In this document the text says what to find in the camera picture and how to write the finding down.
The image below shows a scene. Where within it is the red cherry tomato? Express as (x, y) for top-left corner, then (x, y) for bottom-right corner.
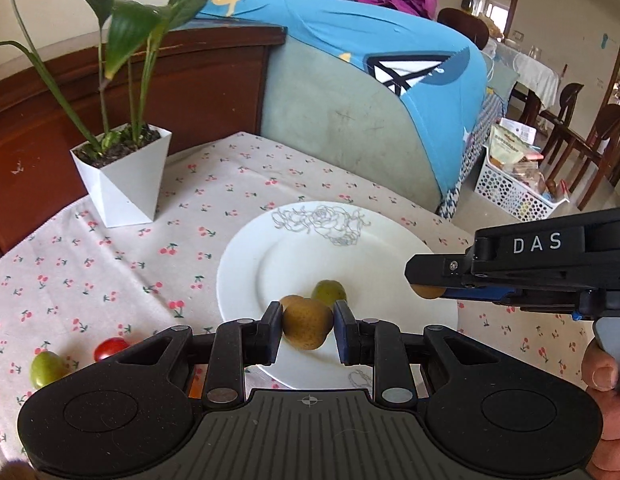
(93, 337), (130, 363)

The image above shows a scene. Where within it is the white floral plate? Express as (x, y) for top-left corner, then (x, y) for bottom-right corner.
(216, 201), (459, 391)

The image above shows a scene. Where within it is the white packet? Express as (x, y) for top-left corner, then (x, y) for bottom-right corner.
(500, 119), (538, 143)

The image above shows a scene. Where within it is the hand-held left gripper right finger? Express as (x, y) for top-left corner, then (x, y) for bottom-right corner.
(334, 300), (499, 407)

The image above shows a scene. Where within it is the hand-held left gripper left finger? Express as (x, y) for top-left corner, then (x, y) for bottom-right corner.
(110, 301), (285, 409)

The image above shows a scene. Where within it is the green jujube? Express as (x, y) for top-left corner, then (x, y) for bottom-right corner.
(30, 351), (70, 390)
(311, 279), (348, 308)

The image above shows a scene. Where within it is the brown round fruit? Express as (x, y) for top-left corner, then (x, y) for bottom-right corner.
(0, 462), (38, 480)

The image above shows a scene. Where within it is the dining table with white cloth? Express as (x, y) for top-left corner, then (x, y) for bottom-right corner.
(495, 42), (561, 108)

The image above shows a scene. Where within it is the houndstooth sofa cover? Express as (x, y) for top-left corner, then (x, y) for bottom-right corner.
(437, 95), (507, 218)

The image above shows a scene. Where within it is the brown wooden chair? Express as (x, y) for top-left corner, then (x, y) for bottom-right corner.
(537, 82), (586, 136)
(540, 104), (620, 211)

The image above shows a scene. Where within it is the light blue pillow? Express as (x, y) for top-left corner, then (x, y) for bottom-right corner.
(485, 67), (521, 107)

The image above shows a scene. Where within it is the brown wooden headboard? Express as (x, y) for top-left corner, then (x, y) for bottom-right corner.
(0, 22), (288, 261)

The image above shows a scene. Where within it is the white angular plant pot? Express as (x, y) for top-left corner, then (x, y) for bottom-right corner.
(70, 123), (173, 228)

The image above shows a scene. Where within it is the person's right hand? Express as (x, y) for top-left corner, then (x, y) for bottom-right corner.
(580, 342), (620, 480)

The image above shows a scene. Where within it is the grey-green sofa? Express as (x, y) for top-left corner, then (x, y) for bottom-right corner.
(260, 35), (491, 216)

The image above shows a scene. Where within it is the green leafy plant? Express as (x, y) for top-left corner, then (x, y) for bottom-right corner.
(0, 0), (258, 156)

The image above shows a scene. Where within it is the white perforated basket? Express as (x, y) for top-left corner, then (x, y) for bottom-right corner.
(474, 145), (571, 222)

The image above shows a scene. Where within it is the sofa with blue cover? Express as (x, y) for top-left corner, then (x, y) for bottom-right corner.
(197, 0), (488, 201)

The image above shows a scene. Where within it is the dark brown rounded chair back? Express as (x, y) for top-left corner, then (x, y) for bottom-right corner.
(437, 7), (491, 51)

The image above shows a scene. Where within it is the beige snack packet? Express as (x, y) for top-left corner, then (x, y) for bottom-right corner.
(490, 125), (527, 168)

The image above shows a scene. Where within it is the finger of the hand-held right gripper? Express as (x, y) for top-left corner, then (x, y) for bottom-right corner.
(404, 247), (476, 287)
(439, 285), (506, 304)

